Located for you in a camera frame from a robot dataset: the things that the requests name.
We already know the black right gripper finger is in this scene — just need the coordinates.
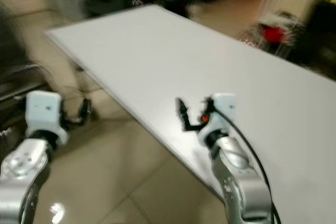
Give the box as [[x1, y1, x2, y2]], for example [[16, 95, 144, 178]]
[[176, 98, 193, 132]]

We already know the black round base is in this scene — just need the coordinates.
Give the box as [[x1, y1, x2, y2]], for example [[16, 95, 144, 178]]
[[86, 0, 130, 18]]

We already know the dark cabinet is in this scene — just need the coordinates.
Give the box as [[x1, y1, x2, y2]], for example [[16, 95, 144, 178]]
[[290, 0, 336, 82]]

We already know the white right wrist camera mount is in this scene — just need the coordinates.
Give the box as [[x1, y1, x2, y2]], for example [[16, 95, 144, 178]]
[[197, 93, 237, 142]]

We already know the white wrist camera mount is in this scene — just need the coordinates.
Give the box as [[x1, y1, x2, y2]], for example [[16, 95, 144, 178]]
[[197, 93, 237, 142], [26, 91, 69, 146]]

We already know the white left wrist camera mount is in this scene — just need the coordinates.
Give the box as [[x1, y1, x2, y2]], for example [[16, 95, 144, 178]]
[[26, 91, 69, 146]]

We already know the dark metal furniture frame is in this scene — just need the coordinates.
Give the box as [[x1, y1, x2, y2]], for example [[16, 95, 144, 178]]
[[0, 4, 44, 130]]

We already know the red object on wire rack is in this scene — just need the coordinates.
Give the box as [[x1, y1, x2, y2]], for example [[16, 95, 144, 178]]
[[261, 25, 288, 45]]

